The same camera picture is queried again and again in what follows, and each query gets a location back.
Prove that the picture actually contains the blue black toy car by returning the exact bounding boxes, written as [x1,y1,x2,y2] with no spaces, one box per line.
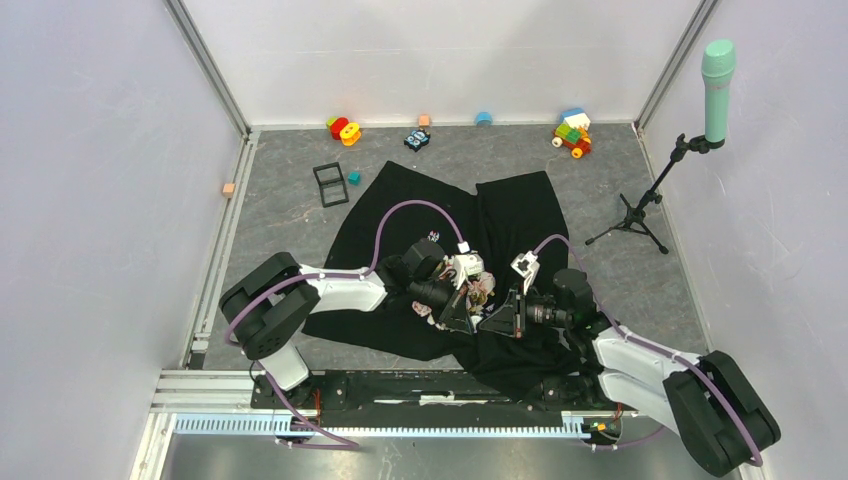
[404,128,431,152]

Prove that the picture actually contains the white toothed cable strip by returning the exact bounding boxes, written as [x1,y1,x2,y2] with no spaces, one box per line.
[173,413,590,440]

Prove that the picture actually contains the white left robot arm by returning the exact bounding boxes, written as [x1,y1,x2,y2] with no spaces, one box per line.
[219,239,485,408]

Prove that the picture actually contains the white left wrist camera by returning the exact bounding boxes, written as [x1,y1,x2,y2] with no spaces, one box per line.
[451,241,484,290]

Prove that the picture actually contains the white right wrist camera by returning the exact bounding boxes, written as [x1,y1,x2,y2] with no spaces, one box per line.
[510,250,540,295]

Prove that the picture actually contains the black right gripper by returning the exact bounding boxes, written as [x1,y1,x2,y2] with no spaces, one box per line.
[481,280,571,337]

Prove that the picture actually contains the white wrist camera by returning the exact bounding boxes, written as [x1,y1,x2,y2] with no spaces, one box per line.
[510,250,540,295]
[451,241,484,290]

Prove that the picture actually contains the light blue arch block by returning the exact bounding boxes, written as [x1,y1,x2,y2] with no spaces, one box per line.
[474,111,493,126]

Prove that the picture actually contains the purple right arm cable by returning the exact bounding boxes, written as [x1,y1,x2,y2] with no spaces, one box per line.
[533,234,764,468]

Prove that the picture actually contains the black floral t-shirt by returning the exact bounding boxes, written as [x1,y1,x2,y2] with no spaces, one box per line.
[303,162,581,400]

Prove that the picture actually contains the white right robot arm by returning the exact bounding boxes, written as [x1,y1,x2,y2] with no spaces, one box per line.
[477,269,782,477]

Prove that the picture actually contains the black microphone tripod stand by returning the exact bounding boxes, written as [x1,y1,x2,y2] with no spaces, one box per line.
[584,134,725,255]

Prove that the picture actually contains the black square display frame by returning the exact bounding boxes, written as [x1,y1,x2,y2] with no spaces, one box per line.
[313,162,350,208]

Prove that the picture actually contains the mint green microphone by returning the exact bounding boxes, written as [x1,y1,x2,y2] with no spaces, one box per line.
[701,39,737,144]

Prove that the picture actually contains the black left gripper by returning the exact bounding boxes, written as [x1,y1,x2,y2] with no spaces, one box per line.
[409,273,474,335]

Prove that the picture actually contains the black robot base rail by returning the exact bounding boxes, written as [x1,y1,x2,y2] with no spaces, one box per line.
[286,370,636,428]

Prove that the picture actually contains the red yellow toy rings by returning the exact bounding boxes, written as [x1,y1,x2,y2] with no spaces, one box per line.
[325,115,363,148]

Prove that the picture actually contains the colourful building block stack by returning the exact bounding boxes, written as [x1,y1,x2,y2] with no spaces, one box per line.
[551,108,592,159]

